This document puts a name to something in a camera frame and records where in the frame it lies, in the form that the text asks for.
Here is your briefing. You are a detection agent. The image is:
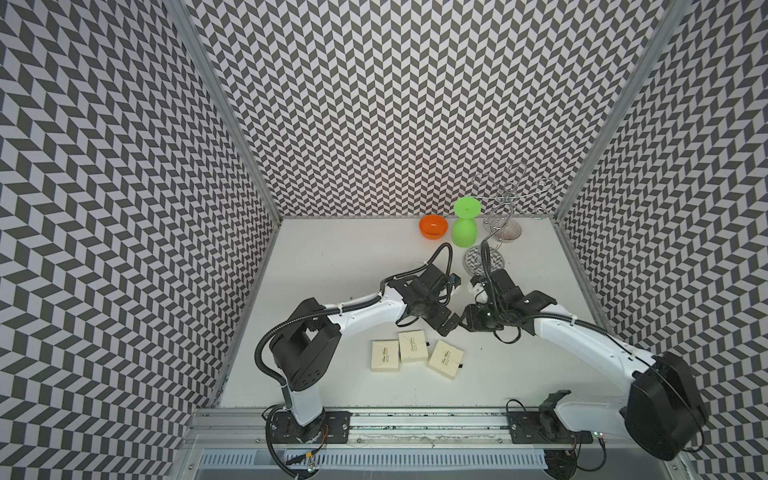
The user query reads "cream jewelry box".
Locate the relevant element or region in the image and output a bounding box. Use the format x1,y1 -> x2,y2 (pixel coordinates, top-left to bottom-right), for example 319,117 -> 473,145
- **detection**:
370,340 -> 400,373
427,340 -> 464,380
398,330 -> 429,363

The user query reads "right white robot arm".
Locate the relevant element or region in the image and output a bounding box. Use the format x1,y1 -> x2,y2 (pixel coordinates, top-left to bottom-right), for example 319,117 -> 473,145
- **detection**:
461,241 -> 709,461

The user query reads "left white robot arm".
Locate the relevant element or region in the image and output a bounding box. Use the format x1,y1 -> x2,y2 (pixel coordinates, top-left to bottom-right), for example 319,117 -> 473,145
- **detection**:
254,242 -> 460,427

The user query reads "silver jewelry stand front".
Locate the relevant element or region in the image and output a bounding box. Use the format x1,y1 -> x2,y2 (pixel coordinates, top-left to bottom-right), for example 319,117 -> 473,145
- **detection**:
463,215 -> 508,276

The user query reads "green plastic stand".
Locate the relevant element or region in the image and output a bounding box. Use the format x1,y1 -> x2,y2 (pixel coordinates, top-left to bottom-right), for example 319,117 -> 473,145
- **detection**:
451,196 -> 482,248

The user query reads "orange bowl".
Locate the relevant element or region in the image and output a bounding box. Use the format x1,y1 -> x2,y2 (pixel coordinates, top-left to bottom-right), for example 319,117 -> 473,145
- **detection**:
418,214 -> 448,240

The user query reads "silver wire jewelry tree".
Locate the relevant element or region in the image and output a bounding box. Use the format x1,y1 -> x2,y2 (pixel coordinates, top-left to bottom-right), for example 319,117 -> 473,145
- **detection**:
474,160 -> 552,248

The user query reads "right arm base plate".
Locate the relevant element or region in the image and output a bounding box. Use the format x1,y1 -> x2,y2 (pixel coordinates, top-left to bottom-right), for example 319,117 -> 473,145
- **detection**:
506,411 -> 594,446

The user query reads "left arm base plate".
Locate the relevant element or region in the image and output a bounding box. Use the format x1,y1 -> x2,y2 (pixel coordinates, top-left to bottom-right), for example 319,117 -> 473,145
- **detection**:
266,410 -> 351,444

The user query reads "aluminium mounting rail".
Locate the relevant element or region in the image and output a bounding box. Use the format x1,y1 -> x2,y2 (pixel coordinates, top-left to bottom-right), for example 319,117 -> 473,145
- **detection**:
179,407 -> 685,450

